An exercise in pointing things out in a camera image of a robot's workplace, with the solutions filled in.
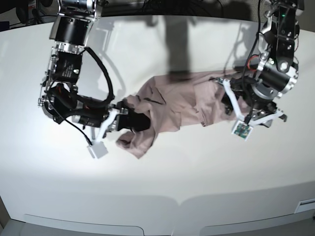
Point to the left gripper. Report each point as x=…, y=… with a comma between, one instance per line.
x=231, y=104

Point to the pink T-shirt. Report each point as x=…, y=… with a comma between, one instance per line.
x=173, y=101

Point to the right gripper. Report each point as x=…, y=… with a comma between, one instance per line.
x=118, y=119

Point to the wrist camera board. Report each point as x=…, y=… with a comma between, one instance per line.
x=97, y=150
x=241, y=129

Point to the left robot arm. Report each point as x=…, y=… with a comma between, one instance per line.
x=270, y=74

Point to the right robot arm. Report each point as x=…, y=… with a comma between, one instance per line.
x=59, y=98

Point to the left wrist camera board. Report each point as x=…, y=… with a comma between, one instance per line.
x=241, y=129

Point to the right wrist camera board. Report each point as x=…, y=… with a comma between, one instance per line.
x=97, y=150

